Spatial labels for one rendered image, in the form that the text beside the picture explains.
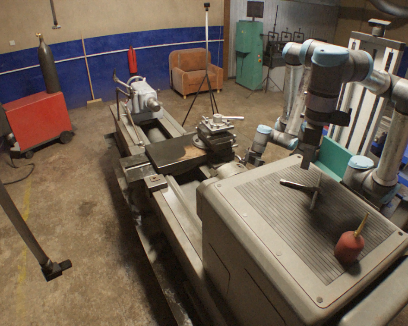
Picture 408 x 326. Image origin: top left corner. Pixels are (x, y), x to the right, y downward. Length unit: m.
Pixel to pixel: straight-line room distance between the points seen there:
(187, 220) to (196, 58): 4.51
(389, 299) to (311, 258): 0.24
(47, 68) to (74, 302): 3.08
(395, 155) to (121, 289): 2.06
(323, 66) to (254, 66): 5.10
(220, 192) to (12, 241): 2.48
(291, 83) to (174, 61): 4.04
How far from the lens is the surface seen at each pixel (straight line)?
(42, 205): 3.22
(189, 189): 1.80
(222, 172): 1.14
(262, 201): 0.83
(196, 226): 1.40
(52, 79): 4.15
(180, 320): 1.60
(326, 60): 0.68
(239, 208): 0.79
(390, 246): 0.86
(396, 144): 1.43
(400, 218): 3.02
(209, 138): 1.64
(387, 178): 1.58
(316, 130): 0.72
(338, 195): 0.93
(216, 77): 5.52
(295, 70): 1.76
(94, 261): 2.44
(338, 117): 0.74
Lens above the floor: 1.89
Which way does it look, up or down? 35 degrees down
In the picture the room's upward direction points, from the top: straight up
